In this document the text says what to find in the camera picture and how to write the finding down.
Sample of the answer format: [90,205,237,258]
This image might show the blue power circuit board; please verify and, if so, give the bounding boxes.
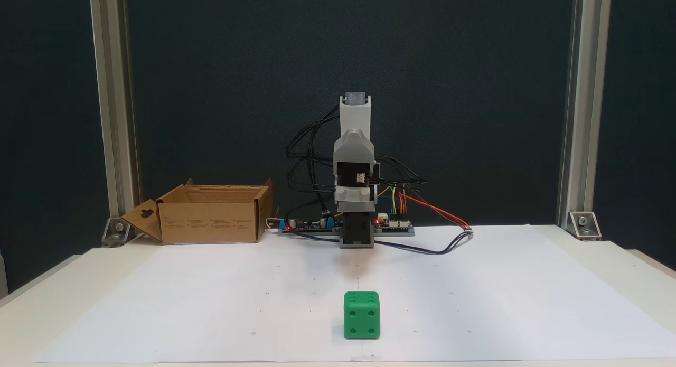
[278,215,340,233]

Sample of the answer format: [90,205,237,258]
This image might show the green die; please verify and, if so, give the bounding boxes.
[343,291,381,340]

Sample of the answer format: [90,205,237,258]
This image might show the coloured jumper wires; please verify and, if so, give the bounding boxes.
[378,183,399,215]

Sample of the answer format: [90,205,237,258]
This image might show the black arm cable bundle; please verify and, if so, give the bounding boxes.
[285,106,428,220]

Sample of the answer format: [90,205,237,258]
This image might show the orange red wires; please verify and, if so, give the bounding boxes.
[400,192,472,230]

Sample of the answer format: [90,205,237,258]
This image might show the brown cardboard box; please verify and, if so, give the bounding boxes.
[120,178,274,246]

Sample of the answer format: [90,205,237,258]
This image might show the white paper sheet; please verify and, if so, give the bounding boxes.
[33,224,676,363]

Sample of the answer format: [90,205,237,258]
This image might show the aluminium profile post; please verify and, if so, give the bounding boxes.
[89,0,142,220]
[556,0,613,226]

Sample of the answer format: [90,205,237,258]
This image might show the metal corner bracket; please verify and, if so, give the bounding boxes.
[567,211,603,241]
[101,217,133,248]

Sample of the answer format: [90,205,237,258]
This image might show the grey board mounting plate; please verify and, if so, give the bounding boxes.
[277,227,416,237]

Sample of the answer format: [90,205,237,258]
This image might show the black cable with white connector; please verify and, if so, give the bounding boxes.
[285,229,473,256]

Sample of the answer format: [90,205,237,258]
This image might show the motor controller circuit board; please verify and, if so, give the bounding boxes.
[374,213,414,231]

